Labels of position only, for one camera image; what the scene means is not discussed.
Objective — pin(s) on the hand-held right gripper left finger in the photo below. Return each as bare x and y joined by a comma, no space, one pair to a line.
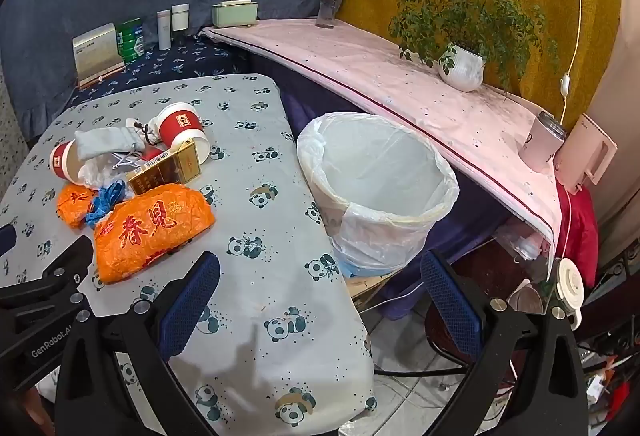
192,301

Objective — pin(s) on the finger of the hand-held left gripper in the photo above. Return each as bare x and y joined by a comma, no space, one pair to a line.
6,241
62,268

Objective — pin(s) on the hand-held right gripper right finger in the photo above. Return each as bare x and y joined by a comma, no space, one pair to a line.
450,301

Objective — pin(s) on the small orange plastic bag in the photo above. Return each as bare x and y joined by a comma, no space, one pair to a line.
72,208

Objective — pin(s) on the blue plastic ribbon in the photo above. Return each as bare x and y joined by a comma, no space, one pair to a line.
100,211

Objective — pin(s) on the large orange plastic bag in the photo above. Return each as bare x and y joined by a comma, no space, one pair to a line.
155,231

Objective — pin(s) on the trash bin with white liner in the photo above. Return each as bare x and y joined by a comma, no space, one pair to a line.
380,236

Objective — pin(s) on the small red paper cup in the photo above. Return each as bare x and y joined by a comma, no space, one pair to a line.
62,160

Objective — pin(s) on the stained tissue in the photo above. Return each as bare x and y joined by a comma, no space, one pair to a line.
95,173

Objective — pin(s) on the grey tissue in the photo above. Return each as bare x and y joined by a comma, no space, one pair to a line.
105,143

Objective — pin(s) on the gold cigarette carton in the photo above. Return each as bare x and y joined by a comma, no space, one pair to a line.
165,170

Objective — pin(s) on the red cardboard packet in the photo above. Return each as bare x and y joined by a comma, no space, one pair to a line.
150,154

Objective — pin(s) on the large red paper cup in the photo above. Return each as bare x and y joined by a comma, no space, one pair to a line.
180,125

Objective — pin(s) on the dark red stool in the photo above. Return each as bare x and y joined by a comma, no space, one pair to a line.
495,266

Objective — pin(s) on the wooden board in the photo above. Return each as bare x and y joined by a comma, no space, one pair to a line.
365,288

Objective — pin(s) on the purple cloth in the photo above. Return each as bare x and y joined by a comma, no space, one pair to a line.
480,216

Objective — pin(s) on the clear plastic bag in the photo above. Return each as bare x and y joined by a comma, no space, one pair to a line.
520,241

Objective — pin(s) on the white round container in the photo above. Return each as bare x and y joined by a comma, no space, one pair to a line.
570,288

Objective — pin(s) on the red cloth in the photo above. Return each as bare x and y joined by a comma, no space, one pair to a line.
580,226

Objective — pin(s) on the pink tumbler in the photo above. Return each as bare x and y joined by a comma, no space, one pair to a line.
540,145

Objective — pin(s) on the gold gift box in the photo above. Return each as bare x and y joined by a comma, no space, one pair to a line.
95,53

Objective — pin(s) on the green can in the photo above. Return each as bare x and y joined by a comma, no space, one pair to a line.
130,40

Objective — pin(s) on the potted green plant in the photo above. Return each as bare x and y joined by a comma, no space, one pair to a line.
462,65

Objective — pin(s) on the pink cloth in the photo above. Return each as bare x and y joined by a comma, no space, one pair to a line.
380,70

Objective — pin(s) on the navy patterned cloth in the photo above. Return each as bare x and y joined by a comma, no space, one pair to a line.
190,58

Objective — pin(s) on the white bottle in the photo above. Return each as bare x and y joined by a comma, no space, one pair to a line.
163,30

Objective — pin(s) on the white jar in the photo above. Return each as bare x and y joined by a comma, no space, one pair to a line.
180,18

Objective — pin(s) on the green tissue box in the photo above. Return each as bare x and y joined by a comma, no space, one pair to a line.
235,14

